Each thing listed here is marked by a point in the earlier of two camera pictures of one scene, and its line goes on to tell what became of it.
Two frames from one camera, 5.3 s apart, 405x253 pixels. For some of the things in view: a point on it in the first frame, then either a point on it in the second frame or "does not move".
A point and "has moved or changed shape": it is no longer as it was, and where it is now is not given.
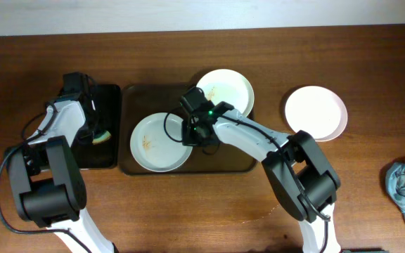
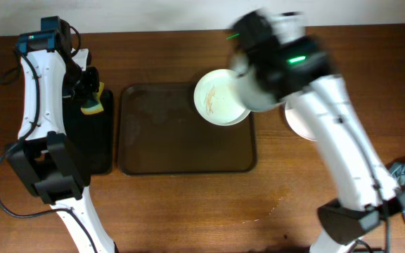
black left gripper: x=85 y=131 -> x=88 y=90
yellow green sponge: x=102 y=136 has moved or changed shape
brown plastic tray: x=136 y=101 does not move
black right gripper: x=186 y=127 -> x=277 y=51
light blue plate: x=156 y=143 -> x=254 y=96
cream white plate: x=228 y=86 does not move
